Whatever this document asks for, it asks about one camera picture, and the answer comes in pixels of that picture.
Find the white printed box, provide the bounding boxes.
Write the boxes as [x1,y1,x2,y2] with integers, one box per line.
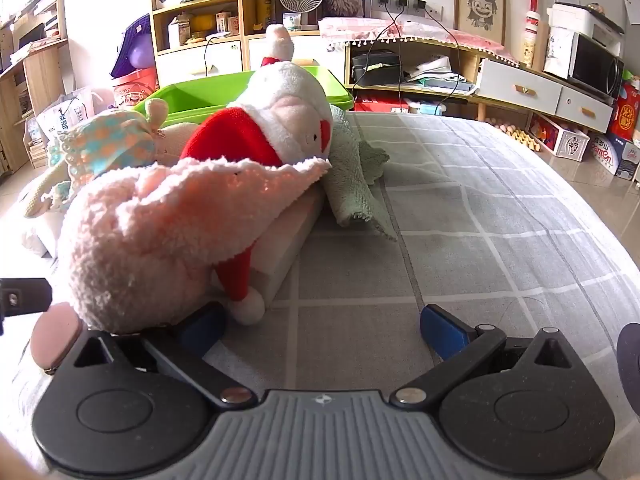
[530,112,591,163]

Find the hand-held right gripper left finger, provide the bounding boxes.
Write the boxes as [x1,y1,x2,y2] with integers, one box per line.
[60,302,258,408]

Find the grey plaid bed sheet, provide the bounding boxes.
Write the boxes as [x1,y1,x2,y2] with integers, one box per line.
[0,109,640,461]

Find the red storage box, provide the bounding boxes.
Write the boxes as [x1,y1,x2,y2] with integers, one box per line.
[354,99,411,114]

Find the long wooden console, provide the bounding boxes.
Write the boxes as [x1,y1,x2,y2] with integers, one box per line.
[344,35,622,133]

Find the white plush with red hat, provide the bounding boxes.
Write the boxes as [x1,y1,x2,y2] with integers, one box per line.
[179,24,335,326]

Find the green plastic box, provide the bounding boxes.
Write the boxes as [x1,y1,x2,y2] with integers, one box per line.
[131,65,355,128]

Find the purple plastic basket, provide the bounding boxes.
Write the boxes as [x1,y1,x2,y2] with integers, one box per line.
[110,12,157,79]

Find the black cable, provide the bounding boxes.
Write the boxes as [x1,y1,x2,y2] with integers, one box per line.
[422,9,463,106]
[202,34,236,75]
[350,9,407,107]

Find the white shopping bag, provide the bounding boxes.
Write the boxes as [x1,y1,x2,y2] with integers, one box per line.
[37,87,97,149]

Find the pink lace cloth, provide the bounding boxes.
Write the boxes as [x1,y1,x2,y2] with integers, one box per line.
[319,16,522,67]

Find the framed cartoon picture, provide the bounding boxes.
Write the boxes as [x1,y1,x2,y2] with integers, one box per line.
[454,0,507,47]

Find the white and blue carton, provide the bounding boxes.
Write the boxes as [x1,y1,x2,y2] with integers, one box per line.
[587,132,640,182]

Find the red gift box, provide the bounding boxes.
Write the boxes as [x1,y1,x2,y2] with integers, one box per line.
[611,82,640,142]

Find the wooden shelf cabinet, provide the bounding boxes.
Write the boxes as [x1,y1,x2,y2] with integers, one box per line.
[149,0,346,88]

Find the wall sockets with plugs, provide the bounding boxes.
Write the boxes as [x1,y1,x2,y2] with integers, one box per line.
[377,0,444,17]

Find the pile of papers and cloth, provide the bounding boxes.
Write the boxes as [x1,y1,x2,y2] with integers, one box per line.
[404,55,482,95]

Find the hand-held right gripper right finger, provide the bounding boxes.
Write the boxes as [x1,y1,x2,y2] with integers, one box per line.
[390,304,581,408]

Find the cream doll with patterned dress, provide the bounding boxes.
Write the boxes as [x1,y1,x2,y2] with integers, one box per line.
[22,97,201,218]

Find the wooden desk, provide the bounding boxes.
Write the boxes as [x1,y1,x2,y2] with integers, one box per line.
[0,0,77,177]

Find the dark rounded object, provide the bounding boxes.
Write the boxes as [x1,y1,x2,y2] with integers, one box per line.
[616,324,640,398]

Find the black bag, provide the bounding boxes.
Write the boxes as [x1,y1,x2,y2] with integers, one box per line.
[351,51,405,87]

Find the red bucket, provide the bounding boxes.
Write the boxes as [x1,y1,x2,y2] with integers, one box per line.
[111,66,161,109]

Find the black microwave oven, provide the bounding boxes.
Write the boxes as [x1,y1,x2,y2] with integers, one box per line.
[567,32,626,99]

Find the grey console drawer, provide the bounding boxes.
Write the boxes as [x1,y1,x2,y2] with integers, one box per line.
[555,87,616,134]
[476,58,564,114]

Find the pink fluffy plush toy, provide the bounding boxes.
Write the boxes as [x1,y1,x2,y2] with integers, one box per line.
[59,156,333,333]

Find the white cabinet drawer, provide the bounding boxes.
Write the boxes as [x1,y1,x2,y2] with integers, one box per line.
[156,39,246,86]
[248,34,321,72]

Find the pale green towel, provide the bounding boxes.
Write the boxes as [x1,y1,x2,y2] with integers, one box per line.
[320,105,398,242]

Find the egg tray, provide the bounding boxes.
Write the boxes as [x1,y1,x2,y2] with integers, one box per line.
[482,116,544,154]

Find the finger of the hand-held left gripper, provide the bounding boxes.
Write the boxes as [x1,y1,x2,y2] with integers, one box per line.
[0,278,53,318]

